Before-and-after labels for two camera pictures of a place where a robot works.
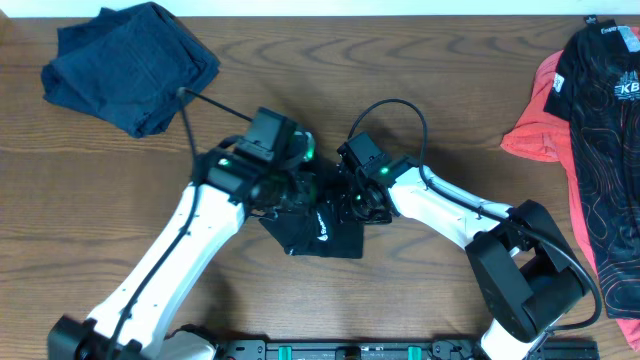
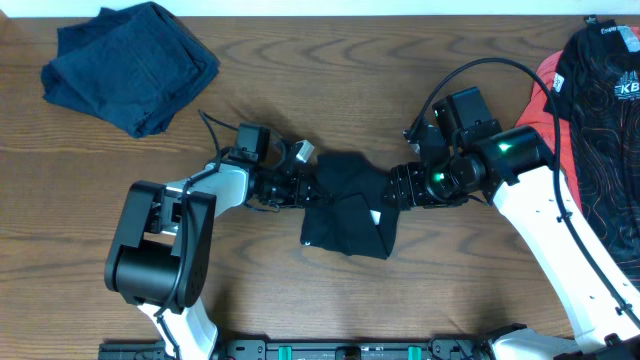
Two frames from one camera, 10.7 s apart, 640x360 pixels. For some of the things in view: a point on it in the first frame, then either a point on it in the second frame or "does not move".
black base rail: (382, 348) does not move
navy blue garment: (128, 64) does not move
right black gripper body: (354, 207) → (439, 185)
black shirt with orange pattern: (596, 86) does not move
